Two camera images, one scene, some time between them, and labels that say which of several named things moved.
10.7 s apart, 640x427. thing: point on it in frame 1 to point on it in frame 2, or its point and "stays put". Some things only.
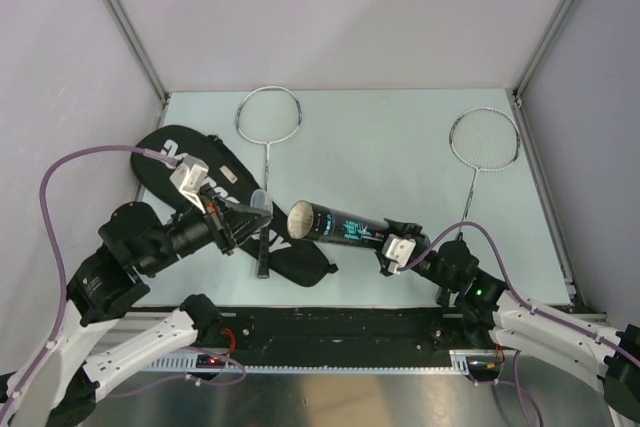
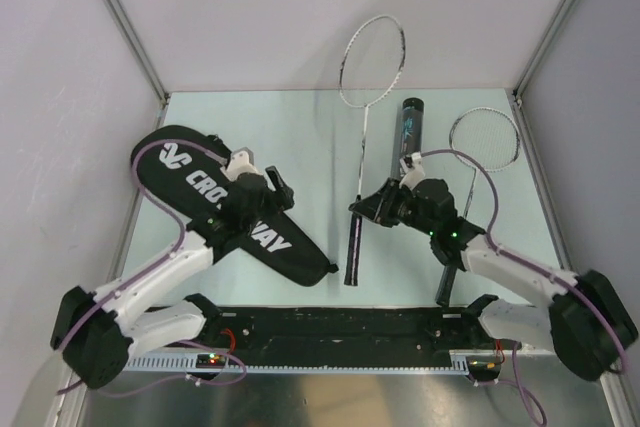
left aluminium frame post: [127, 25] stays put
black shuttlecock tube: [313, 221] to [412, 126]
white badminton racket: [485, 139] stays put
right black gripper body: [414, 231] to [400, 206]
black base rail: [295, 336] stays put
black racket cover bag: [277, 245] stays put
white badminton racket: [266, 114] to [371, 59]
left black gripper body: [217, 221] to [273, 201]
